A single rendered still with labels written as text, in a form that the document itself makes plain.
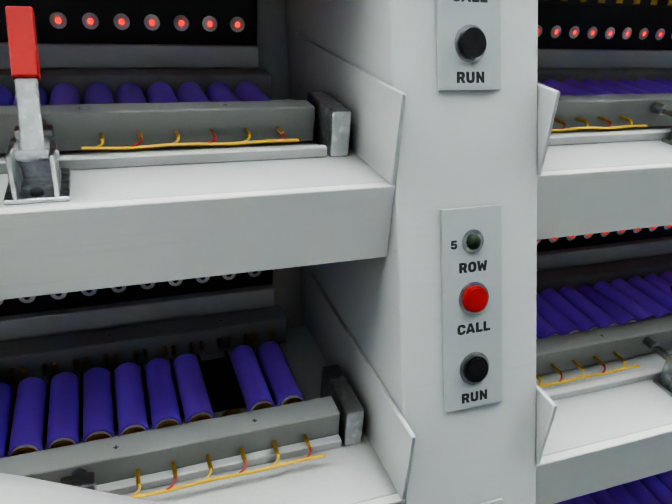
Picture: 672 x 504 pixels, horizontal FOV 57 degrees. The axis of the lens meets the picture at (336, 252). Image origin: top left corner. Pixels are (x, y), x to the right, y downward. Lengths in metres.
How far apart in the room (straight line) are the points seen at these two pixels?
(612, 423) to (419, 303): 0.20
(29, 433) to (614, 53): 0.58
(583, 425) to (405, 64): 0.28
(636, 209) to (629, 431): 0.16
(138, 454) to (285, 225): 0.16
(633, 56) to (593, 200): 0.28
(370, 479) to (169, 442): 0.12
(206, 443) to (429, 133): 0.22
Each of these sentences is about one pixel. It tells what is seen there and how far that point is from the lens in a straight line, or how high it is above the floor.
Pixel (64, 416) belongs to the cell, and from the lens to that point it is 0.43.
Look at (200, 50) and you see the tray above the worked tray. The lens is 0.49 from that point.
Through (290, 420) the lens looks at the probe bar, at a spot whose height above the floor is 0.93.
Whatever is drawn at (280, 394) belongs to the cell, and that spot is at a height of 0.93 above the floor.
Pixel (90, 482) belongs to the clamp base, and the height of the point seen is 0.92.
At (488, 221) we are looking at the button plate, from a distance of 0.37.
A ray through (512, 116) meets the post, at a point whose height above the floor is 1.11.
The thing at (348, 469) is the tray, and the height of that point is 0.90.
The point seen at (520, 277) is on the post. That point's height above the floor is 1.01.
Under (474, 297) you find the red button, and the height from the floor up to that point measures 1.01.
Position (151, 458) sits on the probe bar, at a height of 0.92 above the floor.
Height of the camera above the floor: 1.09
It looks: 9 degrees down
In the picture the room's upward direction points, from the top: 3 degrees counter-clockwise
